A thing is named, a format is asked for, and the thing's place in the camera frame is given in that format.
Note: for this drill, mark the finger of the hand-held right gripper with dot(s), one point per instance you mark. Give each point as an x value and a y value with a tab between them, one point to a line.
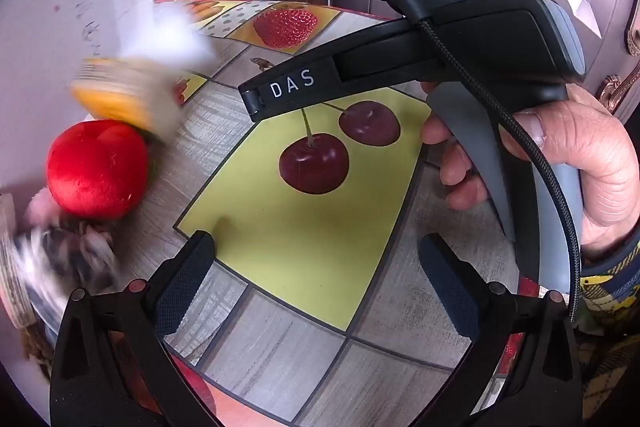
300	82

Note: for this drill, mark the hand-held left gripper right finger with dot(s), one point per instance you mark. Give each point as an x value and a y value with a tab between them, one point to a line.
450	289

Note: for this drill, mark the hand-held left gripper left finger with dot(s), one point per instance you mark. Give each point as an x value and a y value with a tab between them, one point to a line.
185	279

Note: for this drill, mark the white plush cloth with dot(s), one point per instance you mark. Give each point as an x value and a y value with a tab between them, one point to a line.
165	42

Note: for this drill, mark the red plush apple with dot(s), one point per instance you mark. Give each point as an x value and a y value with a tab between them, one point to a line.
95	167

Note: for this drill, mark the yellow tissue packet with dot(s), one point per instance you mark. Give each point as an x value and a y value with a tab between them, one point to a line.
110	102

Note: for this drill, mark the white foam box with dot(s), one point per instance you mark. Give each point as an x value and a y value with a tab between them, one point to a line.
50	32

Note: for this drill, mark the person's right forearm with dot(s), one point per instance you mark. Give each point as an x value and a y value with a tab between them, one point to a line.
610	292

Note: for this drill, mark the person's right hand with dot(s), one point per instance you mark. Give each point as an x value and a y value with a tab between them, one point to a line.
600	157

